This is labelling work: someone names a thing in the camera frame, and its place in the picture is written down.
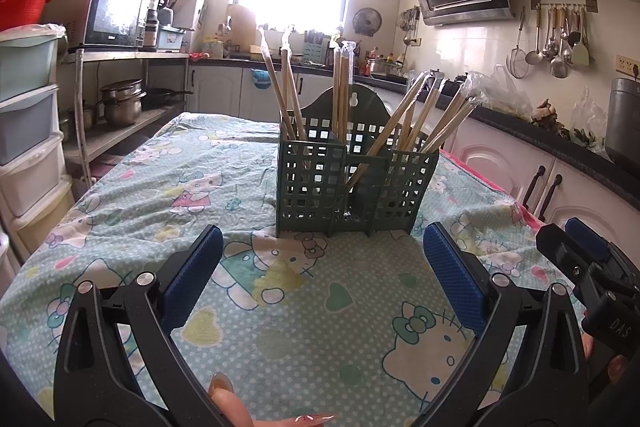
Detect metal shelf table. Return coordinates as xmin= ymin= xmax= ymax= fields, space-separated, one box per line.
xmin=60 ymin=48 xmax=192 ymax=188

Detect black frying pan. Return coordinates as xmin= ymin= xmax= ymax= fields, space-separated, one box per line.
xmin=142 ymin=88 xmax=194 ymax=108

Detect bunch of chopsticks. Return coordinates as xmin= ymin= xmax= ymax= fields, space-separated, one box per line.
xmin=257 ymin=27 xmax=484 ymax=195

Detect light blue knife block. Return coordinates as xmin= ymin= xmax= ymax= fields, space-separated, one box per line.
xmin=304 ymin=31 xmax=332 ymax=64

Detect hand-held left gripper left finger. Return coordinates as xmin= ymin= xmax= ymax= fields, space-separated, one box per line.
xmin=52 ymin=224 xmax=231 ymax=427

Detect black microwave oven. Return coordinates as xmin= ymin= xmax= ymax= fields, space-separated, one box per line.
xmin=81 ymin=0 xmax=149 ymax=51

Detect cartoon cat printed blanket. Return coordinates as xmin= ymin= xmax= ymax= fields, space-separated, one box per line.
xmin=0 ymin=112 xmax=592 ymax=427

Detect clear plastic bag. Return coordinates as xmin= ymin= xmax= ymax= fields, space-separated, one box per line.
xmin=467 ymin=64 xmax=534 ymax=118

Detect red plastic bucket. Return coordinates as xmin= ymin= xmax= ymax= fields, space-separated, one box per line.
xmin=0 ymin=0 xmax=52 ymax=34

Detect person's left hand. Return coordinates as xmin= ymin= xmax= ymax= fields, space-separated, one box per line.
xmin=207 ymin=372 xmax=337 ymax=427

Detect small wall fan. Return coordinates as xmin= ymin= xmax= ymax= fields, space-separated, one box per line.
xmin=352 ymin=7 xmax=384 ymax=39

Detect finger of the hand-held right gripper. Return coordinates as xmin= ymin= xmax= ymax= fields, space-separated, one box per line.
xmin=536 ymin=223 xmax=597 ymax=294
xmin=565 ymin=216 xmax=627 ymax=269

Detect person's right hand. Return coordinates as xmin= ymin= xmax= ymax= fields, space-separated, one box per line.
xmin=581 ymin=335 xmax=629 ymax=381

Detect row of hanging kitchen utensils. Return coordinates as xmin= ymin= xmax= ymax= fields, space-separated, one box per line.
xmin=505 ymin=0 xmax=599 ymax=80

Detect steel cooking pot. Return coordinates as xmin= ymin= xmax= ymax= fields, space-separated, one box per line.
xmin=367 ymin=57 xmax=404 ymax=78

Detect pastel plastic drawer unit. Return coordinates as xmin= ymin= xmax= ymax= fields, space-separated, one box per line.
xmin=0 ymin=24 xmax=77 ymax=259

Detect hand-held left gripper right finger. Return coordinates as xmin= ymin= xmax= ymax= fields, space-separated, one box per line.
xmin=415 ymin=222 xmax=590 ymax=427

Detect green plastic utensil holder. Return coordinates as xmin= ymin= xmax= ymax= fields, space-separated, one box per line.
xmin=276 ymin=87 xmax=441 ymax=239

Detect wooden cutting board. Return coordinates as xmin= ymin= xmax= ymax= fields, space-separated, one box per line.
xmin=226 ymin=4 xmax=257 ymax=48

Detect black blender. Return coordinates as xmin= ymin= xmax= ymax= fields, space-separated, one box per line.
xmin=143 ymin=0 xmax=173 ymax=51

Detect grey rice cooker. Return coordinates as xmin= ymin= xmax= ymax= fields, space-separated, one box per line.
xmin=604 ymin=78 xmax=640 ymax=164

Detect wall socket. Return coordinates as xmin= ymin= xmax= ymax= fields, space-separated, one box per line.
xmin=616 ymin=54 xmax=640 ymax=81

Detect stacked steel pots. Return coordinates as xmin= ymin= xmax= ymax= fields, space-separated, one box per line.
xmin=99 ymin=79 xmax=147 ymax=128

